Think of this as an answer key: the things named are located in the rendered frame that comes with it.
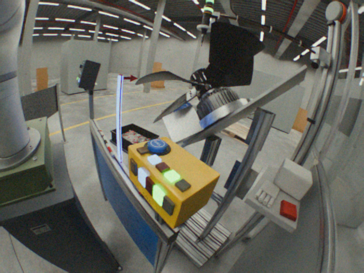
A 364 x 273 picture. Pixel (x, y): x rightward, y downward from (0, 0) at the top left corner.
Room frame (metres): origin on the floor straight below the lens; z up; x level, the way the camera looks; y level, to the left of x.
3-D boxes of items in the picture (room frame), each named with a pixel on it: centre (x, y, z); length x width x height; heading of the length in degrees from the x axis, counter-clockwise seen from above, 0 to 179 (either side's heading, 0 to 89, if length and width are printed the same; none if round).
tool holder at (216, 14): (0.67, -0.02, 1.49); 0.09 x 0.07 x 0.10; 84
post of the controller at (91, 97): (0.75, 0.63, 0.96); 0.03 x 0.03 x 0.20; 49
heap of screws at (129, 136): (0.64, 0.26, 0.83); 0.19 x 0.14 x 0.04; 65
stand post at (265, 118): (0.55, -0.35, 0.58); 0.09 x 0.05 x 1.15; 139
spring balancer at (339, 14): (0.59, -0.72, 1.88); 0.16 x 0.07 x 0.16; 174
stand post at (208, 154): (0.71, -0.17, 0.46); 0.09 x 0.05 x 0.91; 139
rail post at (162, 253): (0.18, -0.02, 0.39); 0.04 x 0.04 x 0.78; 49
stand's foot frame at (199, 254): (0.64, -0.24, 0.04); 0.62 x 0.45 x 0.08; 49
